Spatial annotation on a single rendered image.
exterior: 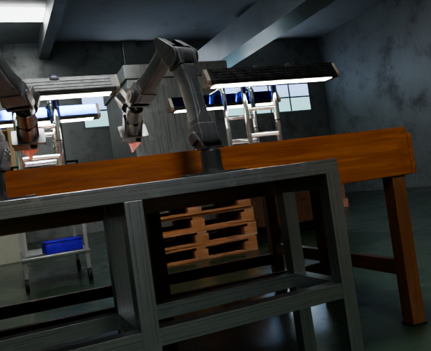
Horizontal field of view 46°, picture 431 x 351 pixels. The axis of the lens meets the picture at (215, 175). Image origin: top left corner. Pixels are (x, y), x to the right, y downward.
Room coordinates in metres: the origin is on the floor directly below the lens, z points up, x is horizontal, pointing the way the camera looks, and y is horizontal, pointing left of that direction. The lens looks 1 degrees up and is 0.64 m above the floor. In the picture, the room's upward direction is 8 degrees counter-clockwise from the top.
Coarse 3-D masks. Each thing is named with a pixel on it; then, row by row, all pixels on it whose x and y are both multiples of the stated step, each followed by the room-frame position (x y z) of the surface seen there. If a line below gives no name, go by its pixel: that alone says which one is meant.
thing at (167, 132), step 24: (120, 72) 6.59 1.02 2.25; (168, 72) 6.61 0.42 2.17; (168, 96) 6.63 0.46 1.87; (120, 120) 7.13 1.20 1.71; (144, 120) 6.51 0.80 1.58; (168, 120) 6.62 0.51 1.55; (120, 144) 7.35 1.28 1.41; (144, 144) 6.49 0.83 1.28; (168, 144) 6.60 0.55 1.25; (216, 216) 6.79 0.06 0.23
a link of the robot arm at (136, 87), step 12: (156, 48) 1.62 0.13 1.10; (168, 48) 1.54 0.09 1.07; (192, 48) 1.58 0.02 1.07; (156, 60) 1.63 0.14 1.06; (168, 60) 1.55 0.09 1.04; (144, 72) 1.69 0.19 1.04; (156, 72) 1.65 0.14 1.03; (132, 84) 1.73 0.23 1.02; (144, 84) 1.69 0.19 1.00; (156, 84) 1.70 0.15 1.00; (144, 96) 1.72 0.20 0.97
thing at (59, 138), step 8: (56, 104) 2.01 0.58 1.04; (56, 112) 2.01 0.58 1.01; (56, 120) 2.00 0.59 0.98; (40, 128) 1.99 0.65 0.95; (48, 128) 2.00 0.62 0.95; (56, 128) 2.00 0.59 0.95; (56, 136) 2.01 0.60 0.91; (56, 144) 2.01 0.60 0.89; (64, 152) 2.02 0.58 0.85; (24, 160) 1.96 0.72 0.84; (32, 160) 1.97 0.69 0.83; (64, 160) 2.01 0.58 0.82; (24, 168) 1.96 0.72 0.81
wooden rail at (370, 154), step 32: (128, 160) 1.61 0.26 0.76; (160, 160) 1.65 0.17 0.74; (192, 160) 1.69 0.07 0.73; (224, 160) 1.73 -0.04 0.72; (256, 160) 1.77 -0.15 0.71; (288, 160) 1.81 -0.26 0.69; (352, 160) 1.90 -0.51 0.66; (384, 160) 1.95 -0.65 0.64; (32, 192) 1.51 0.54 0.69; (64, 192) 1.54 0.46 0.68; (192, 192) 1.68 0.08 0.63; (224, 192) 1.72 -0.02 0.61; (256, 192) 1.76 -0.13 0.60; (0, 224) 1.48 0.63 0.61; (32, 224) 1.51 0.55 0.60; (64, 224) 1.54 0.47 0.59
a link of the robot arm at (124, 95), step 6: (120, 90) 1.82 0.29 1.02; (126, 90) 1.81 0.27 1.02; (132, 90) 1.73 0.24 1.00; (120, 96) 1.81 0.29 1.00; (126, 96) 1.74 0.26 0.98; (132, 96) 1.72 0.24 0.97; (120, 102) 1.81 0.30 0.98; (126, 102) 1.76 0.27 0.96; (132, 102) 1.73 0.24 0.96; (120, 108) 1.82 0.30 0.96
